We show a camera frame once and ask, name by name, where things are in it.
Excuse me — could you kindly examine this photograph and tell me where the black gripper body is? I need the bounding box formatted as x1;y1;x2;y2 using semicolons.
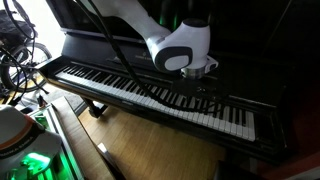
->
171;78;222;99

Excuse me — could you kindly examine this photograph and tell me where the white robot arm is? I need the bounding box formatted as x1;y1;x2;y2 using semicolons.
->
80;0;218;97

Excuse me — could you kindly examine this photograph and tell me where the white robot base with green light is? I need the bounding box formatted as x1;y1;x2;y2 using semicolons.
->
0;105;62;180

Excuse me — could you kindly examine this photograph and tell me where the black upright piano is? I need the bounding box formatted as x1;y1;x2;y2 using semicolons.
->
41;0;320;164

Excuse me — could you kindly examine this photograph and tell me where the metal framed cart edge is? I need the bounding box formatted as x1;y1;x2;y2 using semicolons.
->
29;105;84;180

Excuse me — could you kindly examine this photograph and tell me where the black bicycle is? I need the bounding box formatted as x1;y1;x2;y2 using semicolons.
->
0;10;52;93

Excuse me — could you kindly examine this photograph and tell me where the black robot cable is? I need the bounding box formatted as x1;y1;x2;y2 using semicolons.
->
73;0;228;118

